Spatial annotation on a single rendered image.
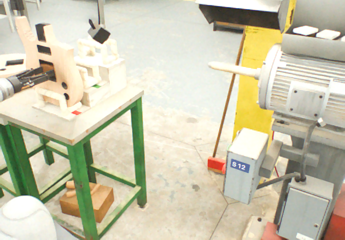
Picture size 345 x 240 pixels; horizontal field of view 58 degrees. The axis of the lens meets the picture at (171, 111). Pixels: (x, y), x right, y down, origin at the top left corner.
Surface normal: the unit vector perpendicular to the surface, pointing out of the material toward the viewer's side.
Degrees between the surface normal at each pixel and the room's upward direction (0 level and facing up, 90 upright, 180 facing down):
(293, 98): 90
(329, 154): 107
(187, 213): 0
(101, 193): 0
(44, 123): 0
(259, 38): 90
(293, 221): 90
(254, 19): 90
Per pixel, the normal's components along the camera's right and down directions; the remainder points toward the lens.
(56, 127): 0.00, -0.87
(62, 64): -0.51, 0.42
